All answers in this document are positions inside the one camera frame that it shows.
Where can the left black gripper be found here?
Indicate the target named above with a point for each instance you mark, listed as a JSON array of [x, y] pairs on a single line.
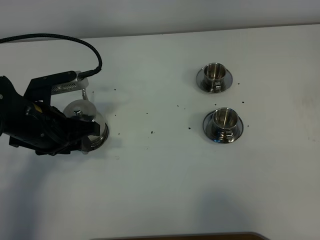
[[36, 125]]

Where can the stainless steel teapot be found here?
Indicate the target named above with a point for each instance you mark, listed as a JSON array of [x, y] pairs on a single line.
[[85, 110]]

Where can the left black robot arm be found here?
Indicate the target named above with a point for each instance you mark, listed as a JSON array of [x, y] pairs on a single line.
[[39, 126]]

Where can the round steel teapot trivet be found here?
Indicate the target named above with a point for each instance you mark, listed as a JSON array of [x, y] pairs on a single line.
[[97, 141]]

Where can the near stainless steel saucer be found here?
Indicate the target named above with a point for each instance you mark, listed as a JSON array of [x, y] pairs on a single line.
[[218, 134]]

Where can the stainless steel saucer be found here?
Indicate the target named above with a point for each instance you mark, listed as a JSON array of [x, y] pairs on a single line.
[[218, 134], [226, 81]]

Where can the near stainless steel teacup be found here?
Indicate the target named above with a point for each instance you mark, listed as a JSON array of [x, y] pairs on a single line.
[[225, 120]]

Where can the stainless steel teacup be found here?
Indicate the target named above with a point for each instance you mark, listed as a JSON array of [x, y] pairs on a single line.
[[225, 120], [214, 76]]

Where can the far stainless steel teacup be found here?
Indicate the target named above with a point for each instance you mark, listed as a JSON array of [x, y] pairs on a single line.
[[214, 76]]

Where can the far stainless steel saucer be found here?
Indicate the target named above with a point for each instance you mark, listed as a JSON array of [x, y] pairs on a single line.
[[226, 81]]

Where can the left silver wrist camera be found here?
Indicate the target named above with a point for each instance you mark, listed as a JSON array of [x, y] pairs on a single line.
[[77, 84]]

